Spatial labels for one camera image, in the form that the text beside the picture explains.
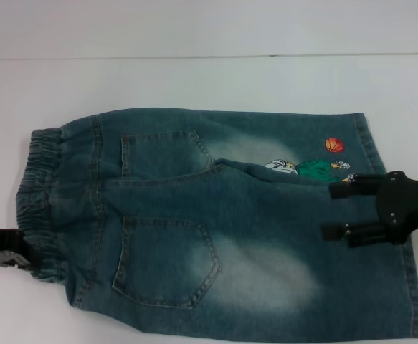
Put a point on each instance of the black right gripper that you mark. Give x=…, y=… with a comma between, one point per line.
x=406, y=208

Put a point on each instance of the blue denim shorts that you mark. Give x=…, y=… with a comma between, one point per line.
x=230, y=233

